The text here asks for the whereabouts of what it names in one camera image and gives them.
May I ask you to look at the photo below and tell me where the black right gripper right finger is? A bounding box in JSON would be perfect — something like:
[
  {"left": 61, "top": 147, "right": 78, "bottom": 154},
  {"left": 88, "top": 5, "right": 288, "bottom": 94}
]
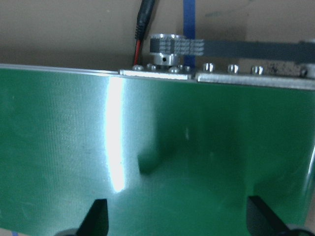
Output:
[{"left": 246, "top": 196, "right": 292, "bottom": 236}]

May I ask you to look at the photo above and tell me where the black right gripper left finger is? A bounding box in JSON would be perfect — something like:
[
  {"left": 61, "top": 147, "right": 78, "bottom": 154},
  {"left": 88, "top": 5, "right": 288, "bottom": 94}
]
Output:
[{"left": 76, "top": 199, "right": 109, "bottom": 236}]

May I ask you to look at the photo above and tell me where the green conveyor belt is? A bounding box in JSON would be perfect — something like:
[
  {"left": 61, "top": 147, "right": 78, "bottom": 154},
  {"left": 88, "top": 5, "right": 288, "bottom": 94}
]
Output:
[{"left": 0, "top": 33, "right": 315, "bottom": 236}]

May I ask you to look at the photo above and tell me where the red black power cable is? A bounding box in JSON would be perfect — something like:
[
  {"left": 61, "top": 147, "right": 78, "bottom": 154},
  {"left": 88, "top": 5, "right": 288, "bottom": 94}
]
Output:
[{"left": 132, "top": 0, "right": 156, "bottom": 66}]

